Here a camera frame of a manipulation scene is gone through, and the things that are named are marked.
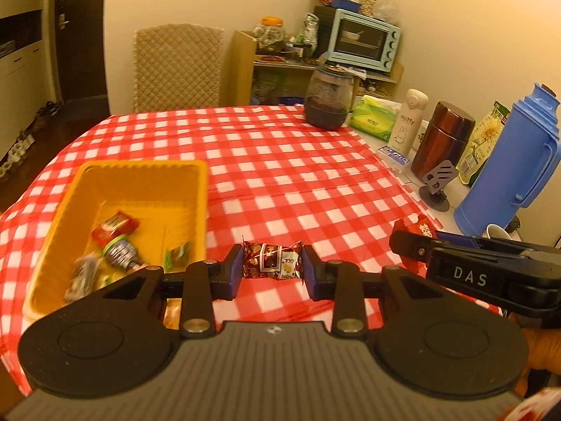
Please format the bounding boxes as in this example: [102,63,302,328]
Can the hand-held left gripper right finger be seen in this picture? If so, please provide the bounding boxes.
[302,246,483,338]

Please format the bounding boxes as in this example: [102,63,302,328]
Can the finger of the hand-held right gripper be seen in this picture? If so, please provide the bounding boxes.
[388,230,435,273]
[435,232,546,256]

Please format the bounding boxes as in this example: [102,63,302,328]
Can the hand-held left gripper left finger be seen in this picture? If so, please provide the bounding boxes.
[66,246,244,339]

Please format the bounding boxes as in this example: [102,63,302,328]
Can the red square snack packet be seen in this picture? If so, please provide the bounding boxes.
[392,215,440,268]

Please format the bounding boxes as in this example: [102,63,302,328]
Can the dark red candy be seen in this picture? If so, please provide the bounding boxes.
[242,239,305,281]

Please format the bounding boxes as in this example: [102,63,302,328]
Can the yellow plastic basket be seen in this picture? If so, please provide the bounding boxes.
[24,160,209,322]

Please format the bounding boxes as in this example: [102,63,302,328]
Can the red green snack packet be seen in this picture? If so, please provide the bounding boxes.
[91,211,140,247]

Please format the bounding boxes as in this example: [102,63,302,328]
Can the blurred dark snack packet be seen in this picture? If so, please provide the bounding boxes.
[65,253,105,304]

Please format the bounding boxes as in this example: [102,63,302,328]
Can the person's right hand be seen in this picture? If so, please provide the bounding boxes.
[521,328,561,397]

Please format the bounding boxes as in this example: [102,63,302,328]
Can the paper cup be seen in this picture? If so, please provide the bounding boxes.
[485,223,522,243]

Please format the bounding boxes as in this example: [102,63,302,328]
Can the grey phone stand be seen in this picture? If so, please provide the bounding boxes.
[418,160,459,212]

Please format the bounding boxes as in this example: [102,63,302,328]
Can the blue thermos jug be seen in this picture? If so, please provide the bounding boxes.
[453,82,561,238]

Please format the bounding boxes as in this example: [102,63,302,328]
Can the blue gum box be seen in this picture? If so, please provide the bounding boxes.
[377,144,412,172]

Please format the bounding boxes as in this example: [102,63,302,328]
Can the sunflower print bag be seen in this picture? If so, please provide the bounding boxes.
[458,99,512,187]

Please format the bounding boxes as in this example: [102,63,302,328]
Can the copper thermos flask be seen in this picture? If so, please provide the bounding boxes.
[410,100,476,181]

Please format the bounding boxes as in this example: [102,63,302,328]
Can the red white checkered tablecloth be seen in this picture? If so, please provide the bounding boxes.
[0,104,505,397]

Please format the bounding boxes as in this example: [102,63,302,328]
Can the white rabbit print bottle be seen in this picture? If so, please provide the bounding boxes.
[387,88,430,158]

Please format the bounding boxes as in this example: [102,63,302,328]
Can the red white cloth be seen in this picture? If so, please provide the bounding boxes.
[500,388,561,421]

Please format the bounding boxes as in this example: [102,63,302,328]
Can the green tissue pack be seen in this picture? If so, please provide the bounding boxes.
[349,94,402,140]

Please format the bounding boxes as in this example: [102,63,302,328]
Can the dark glass jar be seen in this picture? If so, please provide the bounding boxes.
[304,63,355,131]

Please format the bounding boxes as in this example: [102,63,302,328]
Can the wooden shelf unit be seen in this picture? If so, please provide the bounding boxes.
[231,30,406,108]

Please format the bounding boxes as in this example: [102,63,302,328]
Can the quilted beige chair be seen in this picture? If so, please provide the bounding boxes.
[132,22,225,113]

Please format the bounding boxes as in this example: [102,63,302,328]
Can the light blue toaster oven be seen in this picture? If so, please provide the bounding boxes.
[326,7,402,73]

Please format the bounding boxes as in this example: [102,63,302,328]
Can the black box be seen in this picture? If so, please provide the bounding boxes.
[313,5,334,60]

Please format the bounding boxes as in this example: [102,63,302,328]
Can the plastic jar orange lid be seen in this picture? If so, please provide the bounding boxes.
[254,16,288,52]

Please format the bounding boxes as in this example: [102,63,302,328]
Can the green snack bag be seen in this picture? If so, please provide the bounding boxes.
[302,12,321,47]

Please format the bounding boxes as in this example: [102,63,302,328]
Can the clear plastic bag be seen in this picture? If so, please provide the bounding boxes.
[376,0,400,26]

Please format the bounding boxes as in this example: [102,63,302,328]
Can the row of shoes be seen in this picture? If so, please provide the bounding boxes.
[0,100,62,181]

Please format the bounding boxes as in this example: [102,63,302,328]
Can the white cabinet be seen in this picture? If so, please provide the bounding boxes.
[0,0,59,159]

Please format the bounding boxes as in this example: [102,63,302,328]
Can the dark door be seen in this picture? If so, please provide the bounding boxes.
[53,0,109,102]

